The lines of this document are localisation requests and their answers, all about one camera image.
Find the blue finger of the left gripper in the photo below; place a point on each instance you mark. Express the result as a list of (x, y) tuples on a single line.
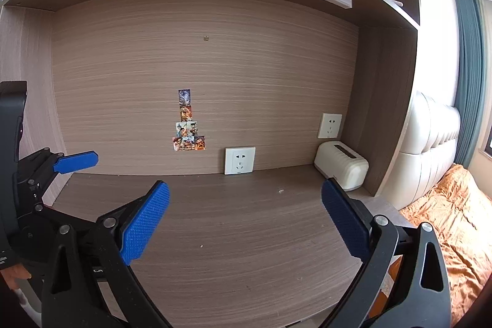
[(118, 221), (76, 162)]

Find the wooden shelf unit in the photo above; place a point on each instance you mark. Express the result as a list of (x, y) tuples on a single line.
[(104, 75)]

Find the white wall socket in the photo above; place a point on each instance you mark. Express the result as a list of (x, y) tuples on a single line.
[(239, 160), (329, 126)]

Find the white toaster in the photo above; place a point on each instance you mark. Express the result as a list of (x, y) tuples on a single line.
[(335, 159)]

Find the window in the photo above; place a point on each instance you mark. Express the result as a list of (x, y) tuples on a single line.
[(488, 146)]

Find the upper white wall socket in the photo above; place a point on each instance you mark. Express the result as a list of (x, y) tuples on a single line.
[(329, 126)]

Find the person's left hand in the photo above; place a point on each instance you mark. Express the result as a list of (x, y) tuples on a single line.
[(12, 274)]

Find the white padded headboard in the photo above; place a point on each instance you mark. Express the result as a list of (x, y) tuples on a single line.
[(427, 152)]

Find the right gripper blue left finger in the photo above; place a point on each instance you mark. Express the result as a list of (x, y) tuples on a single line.
[(139, 227)]

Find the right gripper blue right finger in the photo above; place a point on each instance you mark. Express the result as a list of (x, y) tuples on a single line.
[(351, 218)]

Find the lower white wall socket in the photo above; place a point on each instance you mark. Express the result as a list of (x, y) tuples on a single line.
[(239, 160)]

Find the teal curtain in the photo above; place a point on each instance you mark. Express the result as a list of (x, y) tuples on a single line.
[(470, 93)]

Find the anime stickers on wall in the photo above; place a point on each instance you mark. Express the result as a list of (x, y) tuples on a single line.
[(186, 137)]

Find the orange bed cover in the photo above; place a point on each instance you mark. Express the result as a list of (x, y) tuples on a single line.
[(461, 216)]

